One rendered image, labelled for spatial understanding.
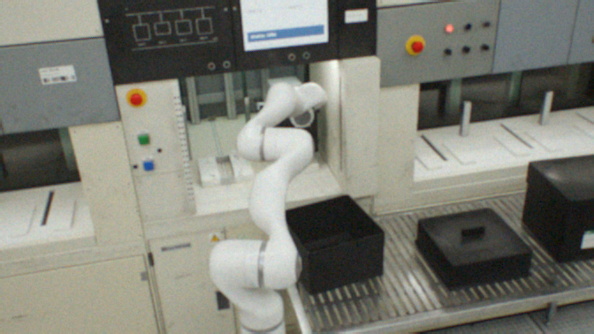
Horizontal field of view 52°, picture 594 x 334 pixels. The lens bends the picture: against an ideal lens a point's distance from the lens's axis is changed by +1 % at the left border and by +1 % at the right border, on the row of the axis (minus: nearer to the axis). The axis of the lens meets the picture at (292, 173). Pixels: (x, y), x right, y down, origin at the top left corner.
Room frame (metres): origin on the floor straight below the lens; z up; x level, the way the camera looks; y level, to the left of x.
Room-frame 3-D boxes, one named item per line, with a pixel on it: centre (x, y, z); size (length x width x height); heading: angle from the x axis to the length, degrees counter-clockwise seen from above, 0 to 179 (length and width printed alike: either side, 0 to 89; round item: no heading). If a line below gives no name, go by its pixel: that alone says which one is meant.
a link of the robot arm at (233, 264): (1.26, 0.13, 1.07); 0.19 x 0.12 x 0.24; 80
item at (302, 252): (1.72, -0.12, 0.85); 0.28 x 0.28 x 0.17; 20
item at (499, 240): (1.71, -0.60, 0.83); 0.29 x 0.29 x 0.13; 11
